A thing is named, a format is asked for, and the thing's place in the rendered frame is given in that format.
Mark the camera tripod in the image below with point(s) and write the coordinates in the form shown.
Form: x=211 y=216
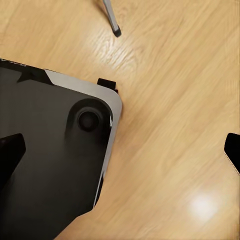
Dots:
x=115 y=27

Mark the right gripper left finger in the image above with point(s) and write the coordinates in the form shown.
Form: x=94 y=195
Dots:
x=12 y=149

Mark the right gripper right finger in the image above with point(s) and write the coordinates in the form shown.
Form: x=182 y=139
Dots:
x=232 y=149

